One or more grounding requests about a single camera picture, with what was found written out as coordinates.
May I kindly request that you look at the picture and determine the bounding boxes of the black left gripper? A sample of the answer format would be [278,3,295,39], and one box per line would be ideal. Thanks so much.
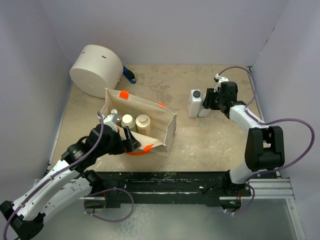
[96,125,140,157]

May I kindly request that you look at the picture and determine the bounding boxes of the white square bottle dark cap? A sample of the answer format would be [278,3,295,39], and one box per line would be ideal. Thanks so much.
[187,89,202,118]

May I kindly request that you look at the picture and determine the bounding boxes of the canvas bag orange handles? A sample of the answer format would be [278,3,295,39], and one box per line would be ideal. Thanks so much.
[101,88,177,157]

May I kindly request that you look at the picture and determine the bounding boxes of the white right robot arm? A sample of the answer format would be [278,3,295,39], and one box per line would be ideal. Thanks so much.
[202,81,285,196]

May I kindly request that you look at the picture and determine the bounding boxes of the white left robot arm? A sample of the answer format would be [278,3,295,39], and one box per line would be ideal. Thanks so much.
[0,124,141,240]

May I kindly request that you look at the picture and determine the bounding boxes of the green bottle white cap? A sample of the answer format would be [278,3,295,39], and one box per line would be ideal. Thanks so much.
[121,114,138,132]

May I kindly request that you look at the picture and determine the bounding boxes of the beige bottle beige cap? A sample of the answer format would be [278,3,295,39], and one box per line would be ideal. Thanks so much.
[135,114,151,136]

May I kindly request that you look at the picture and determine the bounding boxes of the clear bottle white cap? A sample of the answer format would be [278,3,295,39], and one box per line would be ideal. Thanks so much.
[110,109,118,115]

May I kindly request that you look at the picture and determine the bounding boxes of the blue black tool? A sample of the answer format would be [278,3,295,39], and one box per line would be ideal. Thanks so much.
[122,65,137,84]

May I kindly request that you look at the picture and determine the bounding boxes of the large white cylindrical container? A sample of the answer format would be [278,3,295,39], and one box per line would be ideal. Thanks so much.
[69,44,123,98]

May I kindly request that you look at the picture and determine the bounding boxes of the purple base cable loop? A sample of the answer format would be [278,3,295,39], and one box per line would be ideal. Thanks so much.
[83,186,135,222]

